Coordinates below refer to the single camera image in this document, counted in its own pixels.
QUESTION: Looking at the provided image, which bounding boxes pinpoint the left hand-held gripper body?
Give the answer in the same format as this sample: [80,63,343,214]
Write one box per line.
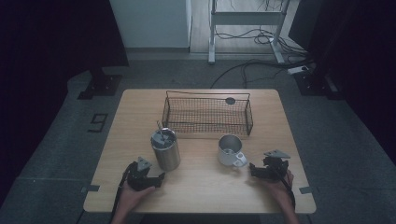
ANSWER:
[125,156,161,192]

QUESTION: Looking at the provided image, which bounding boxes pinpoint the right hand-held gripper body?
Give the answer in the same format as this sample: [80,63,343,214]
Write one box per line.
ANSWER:
[259,149,291,182]

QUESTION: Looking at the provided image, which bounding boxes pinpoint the steel tumbler with lid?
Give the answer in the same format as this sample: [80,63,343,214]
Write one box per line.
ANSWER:
[150,126,182,172]

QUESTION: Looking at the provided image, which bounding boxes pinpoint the steel mug with handle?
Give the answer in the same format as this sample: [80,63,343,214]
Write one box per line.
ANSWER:
[217,133,248,169]

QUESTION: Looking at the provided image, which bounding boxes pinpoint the dark wire basket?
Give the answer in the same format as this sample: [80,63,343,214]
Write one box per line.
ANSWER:
[161,90,254,137]

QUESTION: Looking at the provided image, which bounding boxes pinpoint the person's left hand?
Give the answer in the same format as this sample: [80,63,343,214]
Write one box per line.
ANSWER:
[118,181,157,216]

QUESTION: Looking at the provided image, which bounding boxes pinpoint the person's right hand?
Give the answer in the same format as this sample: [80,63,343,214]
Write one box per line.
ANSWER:
[257,169,295,208]

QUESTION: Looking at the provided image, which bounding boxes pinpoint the thin metal straw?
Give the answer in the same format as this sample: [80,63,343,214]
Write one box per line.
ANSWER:
[156,119,166,143]

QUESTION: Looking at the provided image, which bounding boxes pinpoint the black stand base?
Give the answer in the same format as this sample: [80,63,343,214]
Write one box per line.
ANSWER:
[77,66,123,101]
[293,68,345,101]

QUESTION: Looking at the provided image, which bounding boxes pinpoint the white power strip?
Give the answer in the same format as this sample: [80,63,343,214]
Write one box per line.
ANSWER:
[286,64,310,76]

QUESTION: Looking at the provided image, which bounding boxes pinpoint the dark curtain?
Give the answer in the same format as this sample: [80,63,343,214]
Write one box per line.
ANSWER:
[0,0,130,206]
[288,0,396,162]

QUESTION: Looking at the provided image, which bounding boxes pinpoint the white cabinet panel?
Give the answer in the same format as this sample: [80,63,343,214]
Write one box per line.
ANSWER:
[108,0,192,49]

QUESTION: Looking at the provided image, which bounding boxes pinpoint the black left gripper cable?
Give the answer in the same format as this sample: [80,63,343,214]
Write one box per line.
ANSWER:
[109,161,138,222]

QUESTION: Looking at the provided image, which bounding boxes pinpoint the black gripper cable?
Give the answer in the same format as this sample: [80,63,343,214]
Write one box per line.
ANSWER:
[109,161,138,222]
[275,169,297,210]

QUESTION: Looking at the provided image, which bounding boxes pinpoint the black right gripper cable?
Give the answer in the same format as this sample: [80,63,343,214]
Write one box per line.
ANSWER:
[275,169,297,210]

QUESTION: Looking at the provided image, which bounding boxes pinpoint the black floor cables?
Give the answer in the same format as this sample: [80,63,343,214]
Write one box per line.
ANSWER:
[209,26,314,90]

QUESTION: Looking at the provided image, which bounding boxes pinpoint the white desk frame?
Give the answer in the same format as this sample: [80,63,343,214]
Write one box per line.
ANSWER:
[207,0,292,65]

